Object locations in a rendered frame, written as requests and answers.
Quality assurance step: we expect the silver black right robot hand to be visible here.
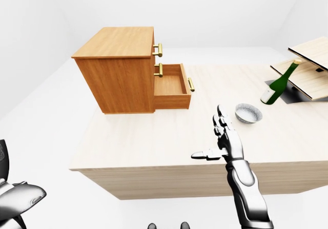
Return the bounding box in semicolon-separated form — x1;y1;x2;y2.
191;104;245;164

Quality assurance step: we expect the patterned white bowl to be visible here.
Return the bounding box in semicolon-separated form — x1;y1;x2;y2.
234;102;263;125

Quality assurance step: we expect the wooden cabinet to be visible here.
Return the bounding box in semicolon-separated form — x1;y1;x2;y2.
71;26;157;115

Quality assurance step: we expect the open wooden drawer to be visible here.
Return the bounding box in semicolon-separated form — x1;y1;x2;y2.
153;63;192;111

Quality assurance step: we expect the green wine bottle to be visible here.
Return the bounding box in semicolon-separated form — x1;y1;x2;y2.
260;59;303;105

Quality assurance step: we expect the pale wooden rack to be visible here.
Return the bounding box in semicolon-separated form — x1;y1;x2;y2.
270;36;328;103

